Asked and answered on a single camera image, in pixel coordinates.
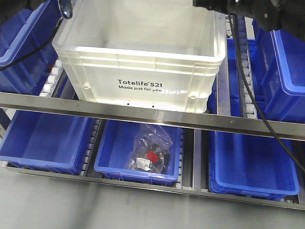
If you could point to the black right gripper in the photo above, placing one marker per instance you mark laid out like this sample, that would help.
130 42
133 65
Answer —
287 15

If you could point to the white plastic tote box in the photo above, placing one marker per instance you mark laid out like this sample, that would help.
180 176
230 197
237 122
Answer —
161 54

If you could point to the blue bin stack right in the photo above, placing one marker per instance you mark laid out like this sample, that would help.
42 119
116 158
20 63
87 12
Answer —
281 74

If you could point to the white shelf roller track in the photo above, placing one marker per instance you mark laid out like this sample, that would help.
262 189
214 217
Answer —
248 109

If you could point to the steel shelf rack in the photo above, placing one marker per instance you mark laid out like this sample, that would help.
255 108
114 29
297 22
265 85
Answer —
197 122

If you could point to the blue bin lower right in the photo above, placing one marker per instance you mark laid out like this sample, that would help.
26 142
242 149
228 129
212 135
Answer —
250 165

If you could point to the plastic bag of parts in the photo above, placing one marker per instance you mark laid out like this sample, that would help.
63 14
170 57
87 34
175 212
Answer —
151 150

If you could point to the blue bin lower middle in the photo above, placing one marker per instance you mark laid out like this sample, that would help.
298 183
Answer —
116 145

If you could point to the blue bin upper left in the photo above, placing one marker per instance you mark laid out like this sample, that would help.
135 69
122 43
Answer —
23 33

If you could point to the blue bin lower left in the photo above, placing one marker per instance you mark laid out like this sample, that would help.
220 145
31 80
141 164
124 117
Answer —
51 142

